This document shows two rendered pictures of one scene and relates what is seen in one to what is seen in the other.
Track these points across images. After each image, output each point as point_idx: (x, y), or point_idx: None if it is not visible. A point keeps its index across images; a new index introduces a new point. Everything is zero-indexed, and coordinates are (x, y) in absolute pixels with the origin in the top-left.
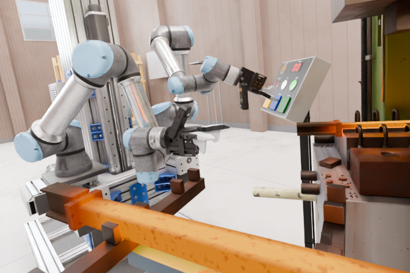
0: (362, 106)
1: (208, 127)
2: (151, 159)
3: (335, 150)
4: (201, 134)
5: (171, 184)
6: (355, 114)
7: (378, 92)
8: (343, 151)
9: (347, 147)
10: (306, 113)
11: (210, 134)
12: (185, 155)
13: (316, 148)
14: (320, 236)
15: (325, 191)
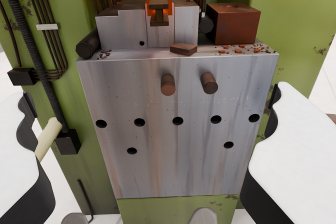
0: (14, 3)
1: (39, 162)
2: None
3: (125, 49)
4: (321, 119)
5: None
6: None
7: None
8: (175, 32)
9: (198, 18)
10: None
11: (285, 82)
12: None
13: (115, 58)
14: (189, 133)
15: (261, 53)
